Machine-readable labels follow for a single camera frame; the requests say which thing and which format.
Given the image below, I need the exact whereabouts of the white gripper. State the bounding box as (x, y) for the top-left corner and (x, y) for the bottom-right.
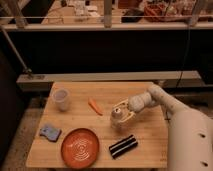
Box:
(113, 92), (152, 122)

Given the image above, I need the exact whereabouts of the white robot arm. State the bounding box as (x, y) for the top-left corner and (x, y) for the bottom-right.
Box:
(111, 84), (213, 171)

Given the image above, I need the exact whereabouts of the wooden table board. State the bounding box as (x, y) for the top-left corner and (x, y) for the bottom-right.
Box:
(25, 81), (170, 169)

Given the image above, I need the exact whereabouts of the orange carrot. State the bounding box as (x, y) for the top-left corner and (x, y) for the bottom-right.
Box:
(88, 98), (103, 116)

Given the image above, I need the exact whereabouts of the black white striped cloth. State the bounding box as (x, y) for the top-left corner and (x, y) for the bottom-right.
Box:
(109, 135), (138, 159)

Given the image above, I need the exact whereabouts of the orange patterned plate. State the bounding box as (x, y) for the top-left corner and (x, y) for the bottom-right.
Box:
(60, 128), (100, 169)

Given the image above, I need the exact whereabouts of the clear plastic cup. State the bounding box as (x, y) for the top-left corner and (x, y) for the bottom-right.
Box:
(51, 89), (70, 112)

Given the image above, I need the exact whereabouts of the blue purple sponge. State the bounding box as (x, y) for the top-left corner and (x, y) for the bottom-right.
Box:
(39, 124), (62, 142)

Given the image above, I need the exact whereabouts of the black hanging cable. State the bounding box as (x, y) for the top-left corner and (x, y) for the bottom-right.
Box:
(175, 25), (193, 88)

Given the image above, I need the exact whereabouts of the metal rail frame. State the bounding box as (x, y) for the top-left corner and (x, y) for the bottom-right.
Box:
(0, 0), (213, 31)

